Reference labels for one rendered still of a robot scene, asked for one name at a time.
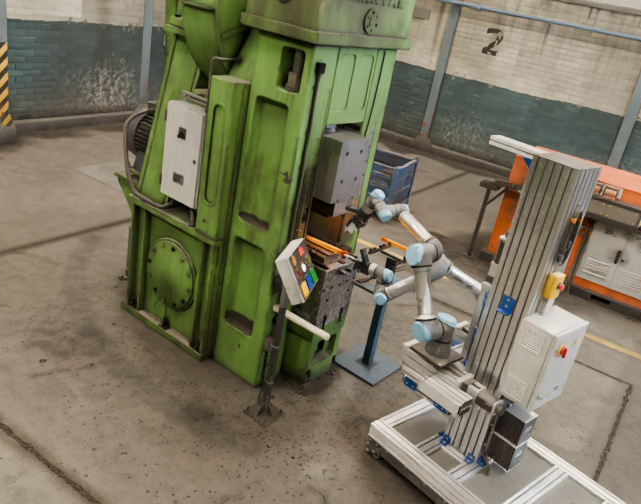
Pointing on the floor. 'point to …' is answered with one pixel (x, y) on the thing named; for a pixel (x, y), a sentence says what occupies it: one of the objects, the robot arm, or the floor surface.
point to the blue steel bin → (393, 176)
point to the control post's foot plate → (263, 413)
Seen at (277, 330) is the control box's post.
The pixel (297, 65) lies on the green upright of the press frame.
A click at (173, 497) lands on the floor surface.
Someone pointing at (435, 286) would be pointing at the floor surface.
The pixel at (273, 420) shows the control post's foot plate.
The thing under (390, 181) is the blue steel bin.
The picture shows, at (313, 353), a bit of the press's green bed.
